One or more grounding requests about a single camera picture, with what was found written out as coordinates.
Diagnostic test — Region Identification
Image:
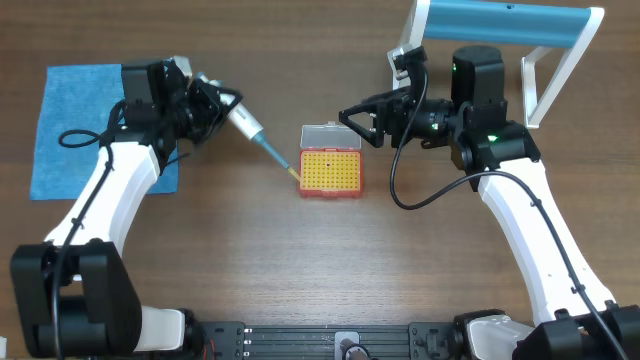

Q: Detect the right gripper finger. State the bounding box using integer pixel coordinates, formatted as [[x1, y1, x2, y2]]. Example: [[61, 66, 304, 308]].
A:
[[338, 97, 379, 119], [338, 111, 386, 149]]

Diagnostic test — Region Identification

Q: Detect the black cable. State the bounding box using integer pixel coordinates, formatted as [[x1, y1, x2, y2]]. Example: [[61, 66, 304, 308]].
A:
[[388, 62, 501, 211], [58, 99, 126, 151]]

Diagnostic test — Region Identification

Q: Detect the white and blue stand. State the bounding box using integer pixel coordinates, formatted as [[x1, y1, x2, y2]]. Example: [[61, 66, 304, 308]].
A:
[[387, 0, 606, 130]]

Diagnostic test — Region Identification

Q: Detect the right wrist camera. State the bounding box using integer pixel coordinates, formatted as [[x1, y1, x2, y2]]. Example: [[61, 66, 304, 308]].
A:
[[392, 45, 429, 91]]

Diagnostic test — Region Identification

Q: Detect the blue cloth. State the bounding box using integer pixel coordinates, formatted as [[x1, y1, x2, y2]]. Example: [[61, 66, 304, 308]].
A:
[[29, 63, 180, 201]]

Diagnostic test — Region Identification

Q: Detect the mounting rail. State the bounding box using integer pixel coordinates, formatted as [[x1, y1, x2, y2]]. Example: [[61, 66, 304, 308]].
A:
[[187, 321, 469, 360]]

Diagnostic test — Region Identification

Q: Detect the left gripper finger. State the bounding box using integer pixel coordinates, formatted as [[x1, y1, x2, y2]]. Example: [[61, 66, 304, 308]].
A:
[[205, 78, 245, 101], [204, 93, 245, 139]]

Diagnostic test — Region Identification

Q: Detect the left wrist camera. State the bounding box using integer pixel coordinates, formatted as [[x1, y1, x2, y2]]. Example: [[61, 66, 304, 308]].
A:
[[171, 55, 194, 80]]

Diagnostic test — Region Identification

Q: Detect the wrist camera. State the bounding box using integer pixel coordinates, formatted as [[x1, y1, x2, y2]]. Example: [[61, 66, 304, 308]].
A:
[[392, 45, 429, 91], [171, 55, 194, 80]]

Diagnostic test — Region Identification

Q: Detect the red and yellow tip box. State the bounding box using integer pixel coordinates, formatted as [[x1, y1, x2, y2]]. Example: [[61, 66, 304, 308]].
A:
[[298, 121, 364, 199]]

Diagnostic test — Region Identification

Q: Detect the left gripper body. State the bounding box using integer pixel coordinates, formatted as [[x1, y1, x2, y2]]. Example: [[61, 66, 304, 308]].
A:
[[187, 78, 216, 147]]

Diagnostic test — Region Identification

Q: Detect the white pipette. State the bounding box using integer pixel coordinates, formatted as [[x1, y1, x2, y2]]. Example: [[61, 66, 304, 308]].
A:
[[194, 72, 304, 182]]

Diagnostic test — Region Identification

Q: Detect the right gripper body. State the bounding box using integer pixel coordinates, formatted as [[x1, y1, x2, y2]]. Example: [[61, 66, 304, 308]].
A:
[[373, 88, 407, 150]]

